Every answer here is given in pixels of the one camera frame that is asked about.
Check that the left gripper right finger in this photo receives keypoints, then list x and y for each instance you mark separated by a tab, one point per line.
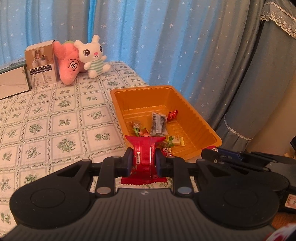
177	169

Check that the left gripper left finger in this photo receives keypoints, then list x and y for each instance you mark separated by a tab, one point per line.
111	168

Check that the yellow candy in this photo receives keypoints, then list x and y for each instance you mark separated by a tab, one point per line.
178	141

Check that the red snack packet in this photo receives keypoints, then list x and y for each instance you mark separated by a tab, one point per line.
143	164

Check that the clear black seaweed packet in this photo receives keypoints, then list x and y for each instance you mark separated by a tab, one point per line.
159	125

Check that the green-end brown candy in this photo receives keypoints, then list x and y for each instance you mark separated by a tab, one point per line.
139	130

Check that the small red foil candy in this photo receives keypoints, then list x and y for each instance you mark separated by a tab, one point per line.
172	115

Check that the green floral tablecloth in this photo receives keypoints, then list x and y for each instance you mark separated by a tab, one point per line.
52	126

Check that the grey lace-trim curtain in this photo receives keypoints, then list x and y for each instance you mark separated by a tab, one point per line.
267	77

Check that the pink star plush toy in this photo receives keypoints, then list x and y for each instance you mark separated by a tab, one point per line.
68	61

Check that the white bunny plush toy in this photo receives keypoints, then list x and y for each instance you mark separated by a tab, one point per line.
91	54

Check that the blue star curtain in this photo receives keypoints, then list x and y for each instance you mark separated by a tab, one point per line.
199	47

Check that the long white cardboard box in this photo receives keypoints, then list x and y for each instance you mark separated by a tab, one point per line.
13	78

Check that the tall printed product box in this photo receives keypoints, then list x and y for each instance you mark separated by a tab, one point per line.
41	64

